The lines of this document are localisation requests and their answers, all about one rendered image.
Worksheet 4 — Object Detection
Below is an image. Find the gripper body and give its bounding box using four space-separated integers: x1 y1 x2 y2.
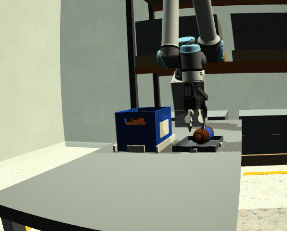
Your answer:
182 82 204 110

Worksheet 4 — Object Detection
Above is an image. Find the cream flat bar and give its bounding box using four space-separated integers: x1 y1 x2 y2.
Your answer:
113 134 222 153

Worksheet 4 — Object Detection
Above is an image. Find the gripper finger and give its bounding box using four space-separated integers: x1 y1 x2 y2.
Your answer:
184 109 194 132
198 102 207 132

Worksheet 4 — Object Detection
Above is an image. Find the dark blue crate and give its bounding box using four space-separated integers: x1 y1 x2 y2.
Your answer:
115 106 172 152

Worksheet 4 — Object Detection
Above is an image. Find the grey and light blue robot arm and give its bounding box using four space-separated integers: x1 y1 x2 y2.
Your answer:
157 0 224 83

